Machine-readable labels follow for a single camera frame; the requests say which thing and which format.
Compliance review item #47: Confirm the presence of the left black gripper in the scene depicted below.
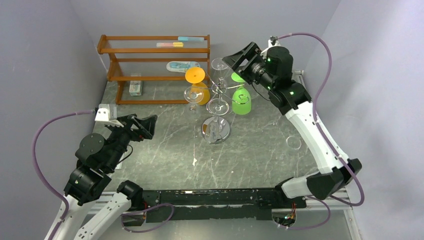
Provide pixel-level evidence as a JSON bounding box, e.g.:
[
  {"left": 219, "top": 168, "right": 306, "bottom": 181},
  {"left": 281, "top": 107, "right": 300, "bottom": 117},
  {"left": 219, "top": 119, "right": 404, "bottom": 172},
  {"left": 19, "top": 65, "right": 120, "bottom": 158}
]
[{"left": 106, "top": 113, "right": 158, "bottom": 170}]

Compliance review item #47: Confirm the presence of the clear wine glass front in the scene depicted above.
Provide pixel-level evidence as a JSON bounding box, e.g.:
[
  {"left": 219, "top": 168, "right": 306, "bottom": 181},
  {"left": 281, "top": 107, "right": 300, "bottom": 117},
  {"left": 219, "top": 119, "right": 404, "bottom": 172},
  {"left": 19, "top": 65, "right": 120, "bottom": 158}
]
[{"left": 211, "top": 57, "right": 229, "bottom": 88}]

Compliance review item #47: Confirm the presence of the clear wine glass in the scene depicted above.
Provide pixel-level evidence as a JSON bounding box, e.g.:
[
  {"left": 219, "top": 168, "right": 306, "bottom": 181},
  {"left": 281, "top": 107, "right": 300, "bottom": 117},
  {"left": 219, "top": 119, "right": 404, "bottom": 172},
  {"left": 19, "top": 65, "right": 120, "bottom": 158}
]
[
  {"left": 184, "top": 86, "right": 204, "bottom": 114},
  {"left": 203, "top": 98, "right": 231, "bottom": 144},
  {"left": 211, "top": 57, "right": 229, "bottom": 88},
  {"left": 285, "top": 135, "right": 302, "bottom": 151}
]

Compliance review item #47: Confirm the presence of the green plastic wine glass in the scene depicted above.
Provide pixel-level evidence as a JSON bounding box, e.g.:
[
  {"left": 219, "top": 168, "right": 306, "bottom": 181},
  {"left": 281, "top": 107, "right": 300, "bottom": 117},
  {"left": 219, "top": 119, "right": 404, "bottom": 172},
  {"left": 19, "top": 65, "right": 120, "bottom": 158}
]
[{"left": 231, "top": 72, "right": 252, "bottom": 115}]

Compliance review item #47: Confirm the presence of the orange plastic wine glass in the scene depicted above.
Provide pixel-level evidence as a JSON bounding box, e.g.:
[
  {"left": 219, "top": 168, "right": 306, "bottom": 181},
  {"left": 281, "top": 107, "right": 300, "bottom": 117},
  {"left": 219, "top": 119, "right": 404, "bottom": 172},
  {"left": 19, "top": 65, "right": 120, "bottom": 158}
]
[{"left": 185, "top": 66, "right": 211, "bottom": 106}]

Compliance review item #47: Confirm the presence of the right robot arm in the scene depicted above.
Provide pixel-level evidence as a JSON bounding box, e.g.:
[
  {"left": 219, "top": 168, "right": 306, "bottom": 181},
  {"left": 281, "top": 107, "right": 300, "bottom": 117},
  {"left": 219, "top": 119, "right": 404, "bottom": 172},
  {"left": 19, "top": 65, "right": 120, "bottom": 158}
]
[{"left": 222, "top": 42, "right": 362, "bottom": 208}]

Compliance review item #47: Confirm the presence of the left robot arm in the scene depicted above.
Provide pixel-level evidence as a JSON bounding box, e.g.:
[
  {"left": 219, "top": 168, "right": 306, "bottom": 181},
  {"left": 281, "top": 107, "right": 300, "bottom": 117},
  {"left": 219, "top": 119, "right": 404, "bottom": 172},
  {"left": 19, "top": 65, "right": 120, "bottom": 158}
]
[{"left": 45, "top": 108, "right": 158, "bottom": 240}]

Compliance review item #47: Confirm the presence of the chrome wine glass rack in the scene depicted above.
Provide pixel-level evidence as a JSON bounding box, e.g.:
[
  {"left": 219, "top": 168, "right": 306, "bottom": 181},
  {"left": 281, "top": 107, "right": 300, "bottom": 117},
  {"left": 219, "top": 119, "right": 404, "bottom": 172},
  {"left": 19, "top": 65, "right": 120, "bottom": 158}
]
[{"left": 184, "top": 76, "right": 251, "bottom": 144}]

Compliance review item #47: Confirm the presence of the small white box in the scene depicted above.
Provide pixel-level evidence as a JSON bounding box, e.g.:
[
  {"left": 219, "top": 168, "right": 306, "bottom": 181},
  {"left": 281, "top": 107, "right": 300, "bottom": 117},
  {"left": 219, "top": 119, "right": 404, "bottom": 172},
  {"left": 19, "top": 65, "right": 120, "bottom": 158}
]
[{"left": 128, "top": 80, "right": 143, "bottom": 97}]

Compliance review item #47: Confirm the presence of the blue toothbrush package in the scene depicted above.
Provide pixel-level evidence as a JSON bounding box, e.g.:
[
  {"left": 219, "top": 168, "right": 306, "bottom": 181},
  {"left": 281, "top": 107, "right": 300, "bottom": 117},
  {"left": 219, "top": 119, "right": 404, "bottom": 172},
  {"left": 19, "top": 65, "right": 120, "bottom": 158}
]
[{"left": 166, "top": 61, "right": 200, "bottom": 73}]

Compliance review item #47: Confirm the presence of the blue case top shelf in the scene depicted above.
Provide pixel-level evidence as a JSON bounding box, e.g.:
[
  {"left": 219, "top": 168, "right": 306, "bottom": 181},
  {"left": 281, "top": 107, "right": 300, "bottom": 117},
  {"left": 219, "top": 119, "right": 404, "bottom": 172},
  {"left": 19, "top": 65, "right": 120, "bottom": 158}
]
[{"left": 177, "top": 36, "right": 205, "bottom": 42}]

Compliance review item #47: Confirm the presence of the pink yellow case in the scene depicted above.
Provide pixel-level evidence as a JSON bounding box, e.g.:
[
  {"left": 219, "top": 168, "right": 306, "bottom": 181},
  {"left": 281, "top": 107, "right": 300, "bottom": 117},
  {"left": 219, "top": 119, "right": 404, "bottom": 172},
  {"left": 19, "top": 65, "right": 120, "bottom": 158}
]
[{"left": 156, "top": 42, "right": 184, "bottom": 48}]

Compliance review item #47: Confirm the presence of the orange wooden shelf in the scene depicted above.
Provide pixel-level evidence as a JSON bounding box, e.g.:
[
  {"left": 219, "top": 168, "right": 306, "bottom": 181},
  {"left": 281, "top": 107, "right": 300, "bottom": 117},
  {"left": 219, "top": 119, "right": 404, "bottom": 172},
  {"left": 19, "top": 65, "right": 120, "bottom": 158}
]
[{"left": 97, "top": 34, "right": 211, "bottom": 105}]

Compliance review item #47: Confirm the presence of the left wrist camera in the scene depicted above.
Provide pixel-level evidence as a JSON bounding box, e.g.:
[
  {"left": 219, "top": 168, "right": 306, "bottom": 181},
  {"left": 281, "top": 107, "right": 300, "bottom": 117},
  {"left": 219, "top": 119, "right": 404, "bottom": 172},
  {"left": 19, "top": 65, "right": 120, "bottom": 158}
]
[{"left": 94, "top": 103, "right": 124, "bottom": 127}]

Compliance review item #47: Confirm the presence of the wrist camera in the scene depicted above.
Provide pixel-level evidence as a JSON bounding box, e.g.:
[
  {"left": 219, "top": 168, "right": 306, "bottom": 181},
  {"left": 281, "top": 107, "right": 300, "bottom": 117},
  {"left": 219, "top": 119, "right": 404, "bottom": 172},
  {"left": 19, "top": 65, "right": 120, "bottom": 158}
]
[
  {"left": 94, "top": 103, "right": 124, "bottom": 127},
  {"left": 260, "top": 36, "right": 281, "bottom": 58}
]

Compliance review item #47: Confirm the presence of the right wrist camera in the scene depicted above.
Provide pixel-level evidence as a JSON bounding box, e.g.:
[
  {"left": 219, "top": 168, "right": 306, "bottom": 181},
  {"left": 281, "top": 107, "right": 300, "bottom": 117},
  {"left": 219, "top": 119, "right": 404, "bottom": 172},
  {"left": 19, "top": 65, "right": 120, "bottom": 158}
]
[{"left": 260, "top": 36, "right": 281, "bottom": 58}]

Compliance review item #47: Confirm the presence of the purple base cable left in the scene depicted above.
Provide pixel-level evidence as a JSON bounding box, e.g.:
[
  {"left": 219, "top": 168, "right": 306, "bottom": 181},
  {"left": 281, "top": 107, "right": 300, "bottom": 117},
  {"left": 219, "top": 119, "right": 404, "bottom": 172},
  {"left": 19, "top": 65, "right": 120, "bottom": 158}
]
[{"left": 120, "top": 198, "right": 176, "bottom": 233}]

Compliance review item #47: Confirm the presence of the black base frame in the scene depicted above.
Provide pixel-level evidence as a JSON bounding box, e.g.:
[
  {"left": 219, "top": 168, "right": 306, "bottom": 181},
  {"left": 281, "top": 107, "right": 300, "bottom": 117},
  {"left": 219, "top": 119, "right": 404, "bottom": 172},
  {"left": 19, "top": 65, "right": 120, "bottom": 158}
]
[{"left": 116, "top": 180, "right": 307, "bottom": 223}]

